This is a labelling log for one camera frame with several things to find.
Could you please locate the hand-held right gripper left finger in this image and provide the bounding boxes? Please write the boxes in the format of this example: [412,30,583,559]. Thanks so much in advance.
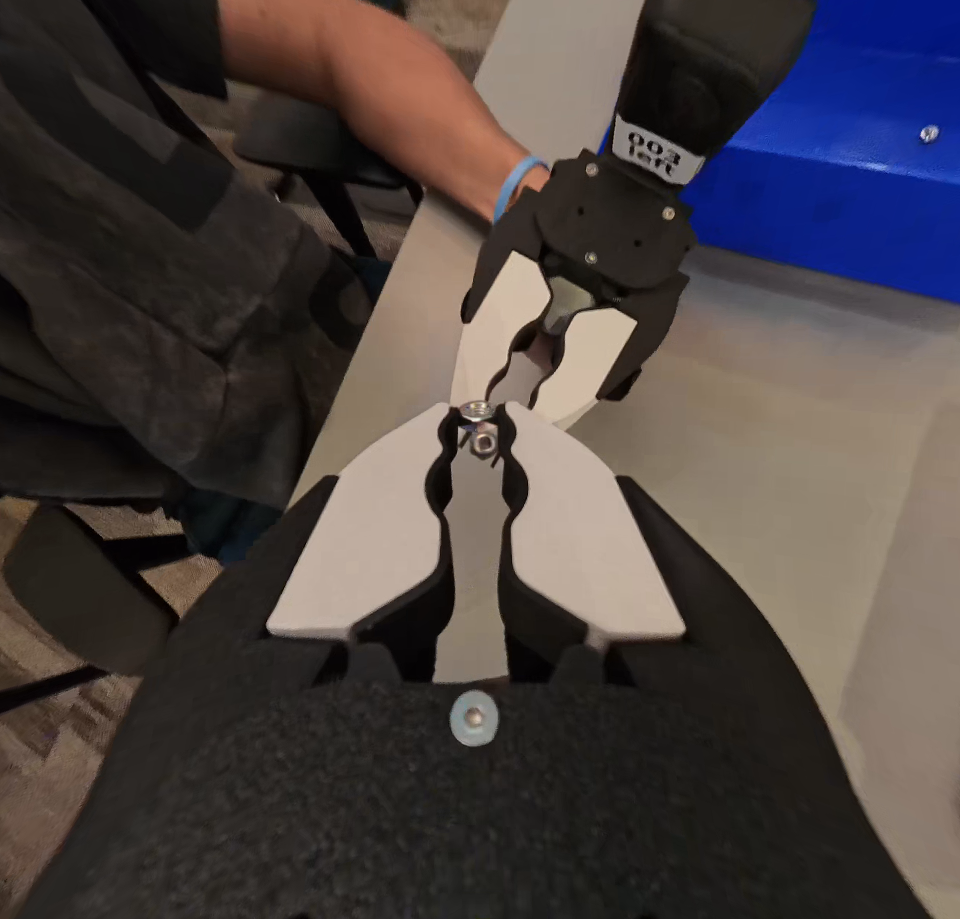
[266,401,459,684]

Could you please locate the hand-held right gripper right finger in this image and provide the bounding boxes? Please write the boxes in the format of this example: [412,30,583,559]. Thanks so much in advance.
[497,401,687,684]

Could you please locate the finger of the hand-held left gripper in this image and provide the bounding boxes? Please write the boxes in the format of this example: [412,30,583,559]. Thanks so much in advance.
[450,250,558,404]
[528,304,640,431]

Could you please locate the blue plastic bin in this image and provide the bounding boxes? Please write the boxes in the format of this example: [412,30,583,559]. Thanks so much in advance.
[678,0,960,305]

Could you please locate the person's left forearm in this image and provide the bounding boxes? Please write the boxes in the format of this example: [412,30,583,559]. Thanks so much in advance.
[213,0,552,224]

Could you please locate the grey desk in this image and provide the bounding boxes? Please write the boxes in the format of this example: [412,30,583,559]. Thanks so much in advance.
[288,0,960,919]

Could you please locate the blue wristband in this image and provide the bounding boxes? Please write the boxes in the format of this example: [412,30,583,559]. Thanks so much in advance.
[491,155,552,226]

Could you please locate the blue jeans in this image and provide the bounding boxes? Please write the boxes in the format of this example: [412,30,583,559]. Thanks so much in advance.
[178,484,290,564]

